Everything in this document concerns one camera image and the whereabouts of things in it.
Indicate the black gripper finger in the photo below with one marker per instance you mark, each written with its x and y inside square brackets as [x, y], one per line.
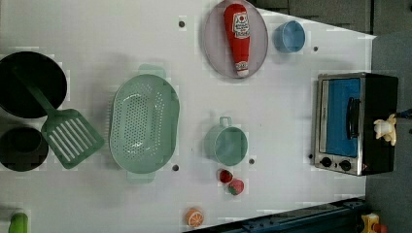
[404, 114]

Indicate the yellow plush banana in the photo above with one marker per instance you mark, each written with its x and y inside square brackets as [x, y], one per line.
[386, 129]

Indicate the black toaster oven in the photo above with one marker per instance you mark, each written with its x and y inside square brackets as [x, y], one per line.
[347, 105]

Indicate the yellow red toy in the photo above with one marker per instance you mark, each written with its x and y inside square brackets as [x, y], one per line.
[372, 224]

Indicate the blue bowl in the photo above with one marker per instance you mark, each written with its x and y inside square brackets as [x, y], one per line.
[289, 37]

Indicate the pink toy strawberry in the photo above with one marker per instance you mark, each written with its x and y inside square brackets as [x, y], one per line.
[235, 187]

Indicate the dark red toy strawberry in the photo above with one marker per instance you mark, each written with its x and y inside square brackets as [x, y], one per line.
[225, 176]

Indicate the red plush ketchup bottle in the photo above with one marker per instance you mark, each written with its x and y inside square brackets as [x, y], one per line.
[237, 29]

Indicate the grey round plate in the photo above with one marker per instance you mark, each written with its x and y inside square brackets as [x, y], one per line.
[217, 47]

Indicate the toy orange slice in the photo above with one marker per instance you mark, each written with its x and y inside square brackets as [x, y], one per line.
[194, 217]

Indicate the green oval colander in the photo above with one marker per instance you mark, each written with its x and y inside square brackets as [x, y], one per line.
[144, 124]

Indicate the green slotted spatula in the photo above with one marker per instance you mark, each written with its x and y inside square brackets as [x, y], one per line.
[70, 136]

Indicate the large black pot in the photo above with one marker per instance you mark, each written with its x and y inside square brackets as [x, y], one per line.
[23, 67]

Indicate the small black pot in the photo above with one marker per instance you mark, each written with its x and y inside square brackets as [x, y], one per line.
[23, 149]

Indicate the green bottle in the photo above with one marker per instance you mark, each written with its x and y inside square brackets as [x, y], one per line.
[18, 222]

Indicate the blue metal frame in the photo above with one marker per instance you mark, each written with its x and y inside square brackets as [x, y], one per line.
[336, 217]

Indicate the green cup with handle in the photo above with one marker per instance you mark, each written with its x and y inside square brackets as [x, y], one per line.
[226, 143]

